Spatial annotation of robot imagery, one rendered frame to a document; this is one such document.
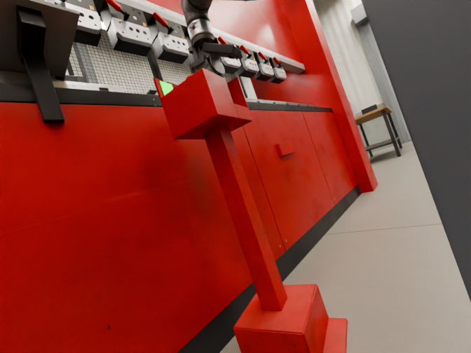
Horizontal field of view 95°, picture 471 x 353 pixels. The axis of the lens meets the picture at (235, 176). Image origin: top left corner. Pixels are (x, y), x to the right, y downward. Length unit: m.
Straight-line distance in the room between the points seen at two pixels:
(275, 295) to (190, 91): 0.59
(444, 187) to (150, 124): 0.72
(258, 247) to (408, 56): 0.50
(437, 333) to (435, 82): 0.60
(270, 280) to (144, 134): 0.58
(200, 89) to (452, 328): 0.83
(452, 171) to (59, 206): 0.71
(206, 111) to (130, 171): 0.30
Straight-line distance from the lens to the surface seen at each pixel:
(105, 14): 1.20
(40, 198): 0.65
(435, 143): 0.36
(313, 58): 2.52
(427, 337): 0.78
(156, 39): 1.25
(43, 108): 0.70
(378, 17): 0.38
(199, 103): 0.57
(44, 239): 0.64
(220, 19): 1.68
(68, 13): 0.74
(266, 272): 0.65
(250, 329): 0.69
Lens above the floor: 0.49
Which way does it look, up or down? 1 degrees up
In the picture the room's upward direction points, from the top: 19 degrees counter-clockwise
